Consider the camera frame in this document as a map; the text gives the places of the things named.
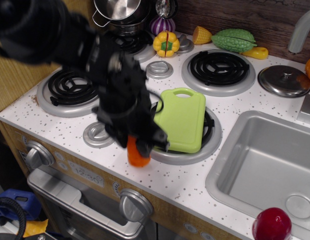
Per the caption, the silver oven door handle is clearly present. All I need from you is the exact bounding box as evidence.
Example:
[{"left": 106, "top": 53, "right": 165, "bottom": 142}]
[{"left": 27, "top": 169, "right": 148, "bottom": 240}]

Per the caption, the red toy apple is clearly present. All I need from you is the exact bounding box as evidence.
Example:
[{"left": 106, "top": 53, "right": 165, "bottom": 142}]
[{"left": 252, "top": 207, "right": 292, "bottom": 240}]

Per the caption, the silver pot lid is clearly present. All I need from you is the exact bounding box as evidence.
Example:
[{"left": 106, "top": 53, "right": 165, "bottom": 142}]
[{"left": 257, "top": 65, "right": 310, "bottom": 98}]

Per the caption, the silver stove top knob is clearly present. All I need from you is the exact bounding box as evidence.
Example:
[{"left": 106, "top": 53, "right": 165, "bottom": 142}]
[{"left": 145, "top": 60, "right": 174, "bottom": 80}]

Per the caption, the front left black burner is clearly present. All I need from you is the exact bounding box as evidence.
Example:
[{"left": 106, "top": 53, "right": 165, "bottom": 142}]
[{"left": 36, "top": 68, "right": 99, "bottom": 118}]

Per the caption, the silver spoon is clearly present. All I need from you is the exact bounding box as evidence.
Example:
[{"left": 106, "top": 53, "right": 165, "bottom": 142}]
[{"left": 155, "top": 0, "right": 171, "bottom": 19}]

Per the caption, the back right black burner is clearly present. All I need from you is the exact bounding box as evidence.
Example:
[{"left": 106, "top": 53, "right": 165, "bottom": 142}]
[{"left": 181, "top": 49, "right": 256, "bottom": 97}]

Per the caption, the blue object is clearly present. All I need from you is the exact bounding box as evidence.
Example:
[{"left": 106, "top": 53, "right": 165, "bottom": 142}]
[{"left": 0, "top": 188, "right": 42, "bottom": 221}]

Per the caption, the yellow toy bell pepper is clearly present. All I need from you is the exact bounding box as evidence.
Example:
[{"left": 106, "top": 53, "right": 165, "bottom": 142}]
[{"left": 152, "top": 30, "right": 180, "bottom": 57}]

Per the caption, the green toy bitter gourd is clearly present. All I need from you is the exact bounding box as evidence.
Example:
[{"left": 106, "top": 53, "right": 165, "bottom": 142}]
[{"left": 211, "top": 28, "right": 257, "bottom": 53}]

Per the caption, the silver toy sink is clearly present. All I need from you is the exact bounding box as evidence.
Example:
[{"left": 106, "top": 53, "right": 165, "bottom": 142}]
[{"left": 205, "top": 111, "right": 310, "bottom": 231}]

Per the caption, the left silver oven dial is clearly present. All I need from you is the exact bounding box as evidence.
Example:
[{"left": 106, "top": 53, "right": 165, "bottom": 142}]
[{"left": 25, "top": 140, "right": 55, "bottom": 169}]

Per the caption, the silver back stove knob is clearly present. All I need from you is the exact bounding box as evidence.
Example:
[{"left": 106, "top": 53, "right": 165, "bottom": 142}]
[{"left": 176, "top": 34, "right": 195, "bottom": 54}]

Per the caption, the back left black burner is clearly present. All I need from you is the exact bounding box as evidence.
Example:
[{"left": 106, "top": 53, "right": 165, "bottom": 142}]
[{"left": 105, "top": 30, "right": 156, "bottom": 63}]

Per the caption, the green plastic cutting board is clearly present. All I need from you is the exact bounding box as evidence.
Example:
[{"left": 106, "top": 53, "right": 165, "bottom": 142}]
[{"left": 154, "top": 87, "right": 206, "bottom": 154}]

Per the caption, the right silver oven dial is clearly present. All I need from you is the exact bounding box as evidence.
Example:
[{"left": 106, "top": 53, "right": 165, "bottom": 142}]
[{"left": 119, "top": 188, "right": 154, "bottom": 223}]

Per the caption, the front right black burner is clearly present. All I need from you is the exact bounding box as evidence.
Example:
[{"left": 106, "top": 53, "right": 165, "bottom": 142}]
[{"left": 151, "top": 108, "right": 222, "bottom": 166}]

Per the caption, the yellow cloth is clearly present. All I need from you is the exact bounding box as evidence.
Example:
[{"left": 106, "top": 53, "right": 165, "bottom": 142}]
[{"left": 23, "top": 219, "right": 49, "bottom": 238}]

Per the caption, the orange toy carrot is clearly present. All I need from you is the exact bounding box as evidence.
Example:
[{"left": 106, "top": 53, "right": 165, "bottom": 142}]
[{"left": 127, "top": 136, "right": 151, "bottom": 168}]

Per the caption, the yellow toy corn piece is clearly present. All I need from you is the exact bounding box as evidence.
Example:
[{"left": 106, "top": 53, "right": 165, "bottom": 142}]
[{"left": 192, "top": 26, "right": 213, "bottom": 45}]

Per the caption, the yellow toy banana piece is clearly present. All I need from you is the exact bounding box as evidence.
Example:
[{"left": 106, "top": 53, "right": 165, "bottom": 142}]
[{"left": 241, "top": 46, "right": 269, "bottom": 60}]

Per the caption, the black burner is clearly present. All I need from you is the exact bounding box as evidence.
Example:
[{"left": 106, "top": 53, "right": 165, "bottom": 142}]
[
  {"left": 36, "top": 68, "right": 99, "bottom": 118},
  {"left": 151, "top": 108, "right": 222, "bottom": 166},
  {"left": 181, "top": 49, "right": 256, "bottom": 97},
  {"left": 105, "top": 30, "right": 156, "bottom": 63}
]

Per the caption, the silver faucet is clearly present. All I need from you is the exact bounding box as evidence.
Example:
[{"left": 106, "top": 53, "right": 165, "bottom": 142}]
[{"left": 287, "top": 10, "right": 310, "bottom": 54}]

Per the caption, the purple toy onion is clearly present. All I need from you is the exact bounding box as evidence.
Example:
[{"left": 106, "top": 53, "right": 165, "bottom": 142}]
[{"left": 149, "top": 16, "right": 176, "bottom": 36}]

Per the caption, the black corrugated cable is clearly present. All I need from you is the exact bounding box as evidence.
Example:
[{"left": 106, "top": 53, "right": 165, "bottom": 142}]
[{"left": 0, "top": 197, "right": 28, "bottom": 240}]

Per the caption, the silver oven dial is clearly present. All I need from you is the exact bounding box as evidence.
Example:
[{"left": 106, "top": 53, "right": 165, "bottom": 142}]
[
  {"left": 119, "top": 188, "right": 154, "bottom": 223},
  {"left": 25, "top": 140, "right": 55, "bottom": 169}
]

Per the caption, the stainless steel pot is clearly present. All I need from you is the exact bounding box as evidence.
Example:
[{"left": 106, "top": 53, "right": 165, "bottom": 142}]
[{"left": 92, "top": 0, "right": 151, "bottom": 28}]

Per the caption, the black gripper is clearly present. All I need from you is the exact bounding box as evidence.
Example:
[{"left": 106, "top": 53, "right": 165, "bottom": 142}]
[{"left": 93, "top": 96, "right": 170, "bottom": 158}]

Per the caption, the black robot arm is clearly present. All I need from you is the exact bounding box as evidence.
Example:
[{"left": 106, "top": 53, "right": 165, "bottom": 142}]
[{"left": 0, "top": 0, "right": 170, "bottom": 157}]

